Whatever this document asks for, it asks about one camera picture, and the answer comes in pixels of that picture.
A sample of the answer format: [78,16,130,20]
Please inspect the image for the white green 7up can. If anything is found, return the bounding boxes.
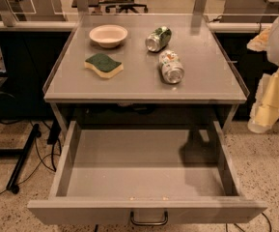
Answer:
[159,50,184,84]

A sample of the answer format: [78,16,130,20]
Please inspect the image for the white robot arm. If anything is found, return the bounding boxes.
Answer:
[247,16,279,133]

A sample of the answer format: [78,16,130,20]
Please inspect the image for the dark green soda can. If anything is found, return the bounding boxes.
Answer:
[145,26,172,52]

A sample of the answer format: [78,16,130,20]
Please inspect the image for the open grey top drawer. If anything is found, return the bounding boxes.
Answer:
[28,121,266,225]

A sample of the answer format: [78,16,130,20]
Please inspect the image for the grey cabinet table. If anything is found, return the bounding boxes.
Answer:
[43,14,248,125]

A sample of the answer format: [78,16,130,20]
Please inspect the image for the white bowl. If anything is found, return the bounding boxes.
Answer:
[89,25,128,48]

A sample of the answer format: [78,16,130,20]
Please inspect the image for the green yellow sponge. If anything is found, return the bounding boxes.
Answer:
[84,53,124,79]

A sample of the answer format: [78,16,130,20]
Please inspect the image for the black stand leg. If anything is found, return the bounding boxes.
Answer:
[6,124,42,194]

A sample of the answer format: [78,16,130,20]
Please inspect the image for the black drawer handle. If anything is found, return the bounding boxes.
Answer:
[129,212,169,226]

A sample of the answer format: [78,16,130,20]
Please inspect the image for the black floor cable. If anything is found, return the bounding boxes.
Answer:
[0,119,63,205]

